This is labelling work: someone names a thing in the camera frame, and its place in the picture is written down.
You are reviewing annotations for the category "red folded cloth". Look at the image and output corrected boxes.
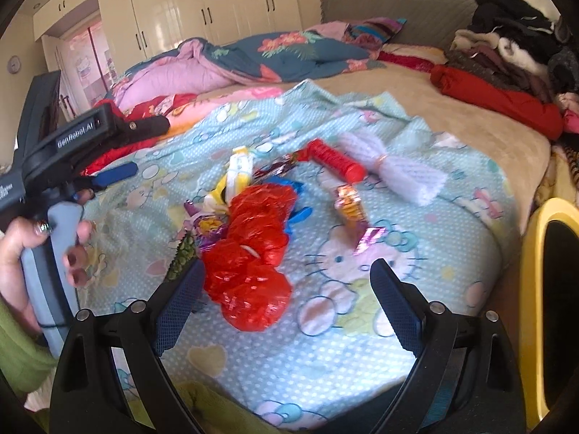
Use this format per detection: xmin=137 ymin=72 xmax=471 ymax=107
xmin=430 ymin=64 xmax=564 ymax=141

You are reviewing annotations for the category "yellow cartoon blanket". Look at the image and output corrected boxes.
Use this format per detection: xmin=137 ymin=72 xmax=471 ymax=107
xmin=534 ymin=145 xmax=579 ymax=209

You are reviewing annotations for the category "pile of dark clothes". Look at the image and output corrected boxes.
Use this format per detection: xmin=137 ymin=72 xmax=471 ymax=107
xmin=445 ymin=0 xmax=579 ymax=105

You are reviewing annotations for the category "red cylindrical wrapper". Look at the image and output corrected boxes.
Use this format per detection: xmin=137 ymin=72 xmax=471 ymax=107
xmin=296 ymin=140 xmax=366 ymax=184

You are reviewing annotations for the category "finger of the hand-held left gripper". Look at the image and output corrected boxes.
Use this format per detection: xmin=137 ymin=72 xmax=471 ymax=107
xmin=85 ymin=162 xmax=139 ymax=191
xmin=115 ymin=115 xmax=171 ymax=148

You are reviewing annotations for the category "black and green snack packet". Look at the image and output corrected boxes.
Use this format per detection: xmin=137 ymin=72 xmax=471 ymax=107
xmin=165 ymin=230 xmax=200 ymax=285

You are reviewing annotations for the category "cream wardrobe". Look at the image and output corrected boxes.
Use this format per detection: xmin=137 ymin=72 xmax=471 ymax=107
xmin=31 ymin=0 xmax=304 ymax=61

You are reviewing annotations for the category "grey padded headboard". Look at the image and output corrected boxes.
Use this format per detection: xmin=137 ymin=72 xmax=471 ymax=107
xmin=320 ymin=0 xmax=480 ymax=50

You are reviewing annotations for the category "red plastic bag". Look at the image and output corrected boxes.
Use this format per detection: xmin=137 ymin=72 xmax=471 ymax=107
xmin=201 ymin=184 xmax=295 ymax=332

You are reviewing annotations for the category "pink curtained door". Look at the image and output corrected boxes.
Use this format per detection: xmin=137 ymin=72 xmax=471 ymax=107
xmin=43 ymin=22 xmax=118 ymax=114

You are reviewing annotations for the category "light blue cartoon printed blanket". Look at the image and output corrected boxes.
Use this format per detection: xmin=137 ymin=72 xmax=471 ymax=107
xmin=79 ymin=79 xmax=519 ymax=432

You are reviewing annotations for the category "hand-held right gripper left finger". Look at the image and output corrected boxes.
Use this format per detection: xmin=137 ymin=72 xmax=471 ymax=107
xmin=49 ymin=259 xmax=213 ymax=434

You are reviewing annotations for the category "yellow and white packet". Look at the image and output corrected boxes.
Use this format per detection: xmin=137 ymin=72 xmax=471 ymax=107
xmin=212 ymin=146 xmax=254 ymax=209

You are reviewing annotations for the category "dark red foil packet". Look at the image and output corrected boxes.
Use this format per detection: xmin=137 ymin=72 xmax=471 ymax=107
xmin=251 ymin=154 xmax=301 ymax=182

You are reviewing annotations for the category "white foam mesh net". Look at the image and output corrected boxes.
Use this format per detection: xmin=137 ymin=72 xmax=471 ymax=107
xmin=338 ymin=132 xmax=446 ymax=207

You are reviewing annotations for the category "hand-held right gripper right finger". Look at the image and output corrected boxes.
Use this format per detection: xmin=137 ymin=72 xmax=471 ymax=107
xmin=368 ymin=258 xmax=528 ymax=434

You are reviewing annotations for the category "pink cloth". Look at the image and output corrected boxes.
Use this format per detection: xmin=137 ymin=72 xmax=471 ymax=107
xmin=556 ymin=93 xmax=579 ymax=134

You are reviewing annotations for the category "orange foil snack packet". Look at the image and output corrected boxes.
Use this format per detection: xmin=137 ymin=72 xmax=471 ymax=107
xmin=334 ymin=184 xmax=387 ymax=256

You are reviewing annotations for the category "red printed quilt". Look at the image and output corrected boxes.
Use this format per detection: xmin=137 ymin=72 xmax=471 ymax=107
xmin=81 ymin=93 xmax=200 ymax=177

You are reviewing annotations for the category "red lace cloth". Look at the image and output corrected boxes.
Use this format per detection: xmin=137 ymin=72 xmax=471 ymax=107
xmin=377 ymin=51 xmax=437 ymax=73

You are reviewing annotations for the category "yellow bin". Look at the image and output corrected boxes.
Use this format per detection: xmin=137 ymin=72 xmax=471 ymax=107
xmin=518 ymin=198 xmax=579 ymax=423

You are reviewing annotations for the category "purple and yellow packet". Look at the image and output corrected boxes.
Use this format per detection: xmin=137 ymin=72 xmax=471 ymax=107
xmin=183 ymin=201 xmax=236 ymax=251

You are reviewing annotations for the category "beige bed sheet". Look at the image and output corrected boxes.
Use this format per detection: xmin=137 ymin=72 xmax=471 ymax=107
xmin=289 ymin=45 xmax=553 ymax=236

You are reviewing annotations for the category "blue rubber glove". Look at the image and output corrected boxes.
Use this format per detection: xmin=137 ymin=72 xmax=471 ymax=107
xmin=267 ymin=178 xmax=314 ymax=236

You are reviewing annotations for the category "person's left hand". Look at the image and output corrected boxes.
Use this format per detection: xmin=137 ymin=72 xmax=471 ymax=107
xmin=0 ymin=214 xmax=98 ymax=336

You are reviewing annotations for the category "striped pillow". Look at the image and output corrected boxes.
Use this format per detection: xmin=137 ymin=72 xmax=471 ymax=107
xmin=317 ymin=17 xmax=408 ymax=50

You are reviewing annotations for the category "blue and pink floral quilt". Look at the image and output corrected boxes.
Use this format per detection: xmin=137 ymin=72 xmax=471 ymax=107
xmin=111 ymin=29 xmax=385 ymax=111

